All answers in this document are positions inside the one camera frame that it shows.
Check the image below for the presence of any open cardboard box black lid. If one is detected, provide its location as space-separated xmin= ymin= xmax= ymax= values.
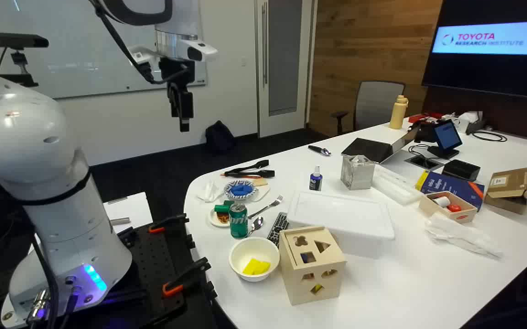
xmin=342 ymin=130 xmax=418 ymax=163

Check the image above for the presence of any grey office chair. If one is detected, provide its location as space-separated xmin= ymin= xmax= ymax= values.
xmin=352 ymin=80 xmax=407 ymax=130

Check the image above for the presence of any white plastic bag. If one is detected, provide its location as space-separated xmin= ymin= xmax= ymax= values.
xmin=425 ymin=214 xmax=504 ymax=258

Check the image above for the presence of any wooden tray with items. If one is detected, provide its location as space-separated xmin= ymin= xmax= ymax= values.
xmin=419 ymin=190 xmax=478 ymax=223

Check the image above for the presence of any wooden sliding lid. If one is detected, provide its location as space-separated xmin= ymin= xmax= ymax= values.
xmin=280 ymin=226 xmax=346 ymax=270

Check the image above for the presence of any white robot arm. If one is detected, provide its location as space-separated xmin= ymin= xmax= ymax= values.
xmin=0 ymin=0 xmax=216 ymax=329

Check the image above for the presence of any black camera on tripod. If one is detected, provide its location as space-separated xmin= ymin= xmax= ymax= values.
xmin=0 ymin=33 xmax=50 ymax=88

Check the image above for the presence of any whiteboard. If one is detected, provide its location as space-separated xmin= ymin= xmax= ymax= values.
xmin=0 ymin=0 xmax=209 ymax=100

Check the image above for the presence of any green can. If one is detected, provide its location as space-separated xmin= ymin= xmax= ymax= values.
xmin=231 ymin=203 xmax=249 ymax=237

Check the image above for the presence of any white plastic bin lid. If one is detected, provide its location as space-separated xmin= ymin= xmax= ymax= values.
xmin=289 ymin=192 xmax=396 ymax=239

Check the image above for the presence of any small tablet display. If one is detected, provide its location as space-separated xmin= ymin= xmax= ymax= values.
xmin=428 ymin=120 xmax=463 ymax=159

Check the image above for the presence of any black backpack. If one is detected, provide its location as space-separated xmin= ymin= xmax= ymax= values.
xmin=205 ymin=120 xmax=235 ymax=152

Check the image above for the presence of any yellow mustard bottle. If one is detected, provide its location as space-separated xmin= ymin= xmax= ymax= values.
xmin=390 ymin=95 xmax=408 ymax=130

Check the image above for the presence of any wall television screen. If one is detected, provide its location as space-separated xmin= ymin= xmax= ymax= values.
xmin=423 ymin=0 xmax=527 ymax=97

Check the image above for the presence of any blue and white plate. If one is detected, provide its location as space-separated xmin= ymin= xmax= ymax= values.
xmin=225 ymin=181 xmax=256 ymax=201

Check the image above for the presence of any white bowl with yellow sponge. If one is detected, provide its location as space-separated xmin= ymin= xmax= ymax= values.
xmin=229 ymin=237 xmax=280 ymax=283

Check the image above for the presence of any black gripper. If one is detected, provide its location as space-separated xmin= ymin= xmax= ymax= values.
xmin=159 ymin=56 xmax=194 ymax=131

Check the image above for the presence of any clear plastic container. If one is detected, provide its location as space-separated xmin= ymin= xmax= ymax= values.
xmin=374 ymin=166 xmax=423 ymax=205

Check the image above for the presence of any wooden shape sorter box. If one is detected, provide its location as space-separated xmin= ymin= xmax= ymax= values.
xmin=280 ymin=226 xmax=346 ymax=305

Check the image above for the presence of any black small box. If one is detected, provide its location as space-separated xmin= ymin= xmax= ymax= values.
xmin=443 ymin=159 xmax=480 ymax=181

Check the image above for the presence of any black marker tool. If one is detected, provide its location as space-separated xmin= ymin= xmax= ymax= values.
xmin=224 ymin=159 xmax=275 ymax=179

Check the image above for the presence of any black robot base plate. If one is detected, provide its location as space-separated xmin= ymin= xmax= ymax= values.
xmin=95 ymin=216 xmax=216 ymax=329

